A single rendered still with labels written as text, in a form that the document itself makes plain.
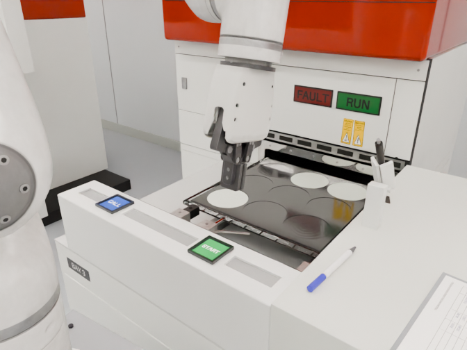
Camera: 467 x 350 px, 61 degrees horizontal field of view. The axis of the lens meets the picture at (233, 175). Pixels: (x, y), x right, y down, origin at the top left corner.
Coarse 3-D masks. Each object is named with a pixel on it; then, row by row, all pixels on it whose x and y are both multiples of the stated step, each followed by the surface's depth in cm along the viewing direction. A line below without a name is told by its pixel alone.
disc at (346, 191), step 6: (330, 186) 102; (336, 186) 102; (342, 186) 102; (348, 186) 102; (354, 186) 102; (360, 186) 102; (330, 192) 99; (336, 192) 99; (342, 192) 99; (348, 192) 99; (354, 192) 99; (360, 192) 99; (342, 198) 96; (348, 198) 96; (354, 198) 96; (360, 198) 96
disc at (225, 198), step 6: (216, 192) 99; (222, 192) 99; (228, 192) 99; (234, 192) 99; (240, 192) 99; (210, 198) 96; (216, 198) 96; (222, 198) 96; (228, 198) 96; (234, 198) 96; (240, 198) 96; (246, 198) 96; (216, 204) 93; (222, 204) 93; (228, 204) 93; (234, 204) 93; (240, 204) 93
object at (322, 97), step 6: (300, 90) 110; (306, 90) 109; (312, 90) 108; (318, 90) 107; (324, 90) 106; (300, 96) 111; (306, 96) 110; (312, 96) 109; (318, 96) 107; (324, 96) 106; (330, 96) 105; (312, 102) 109; (318, 102) 108; (324, 102) 107; (330, 102) 106
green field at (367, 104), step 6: (342, 96) 103; (348, 96) 102; (354, 96) 101; (360, 96) 100; (342, 102) 104; (348, 102) 103; (354, 102) 102; (360, 102) 101; (366, 102) 100; (372, 102) 99; (378, 102) 98; (348, 108) 103; (354, 108) 102; (360, 108) 101; (366, 108) 100; (372, 108) 99; (378, 108) 98
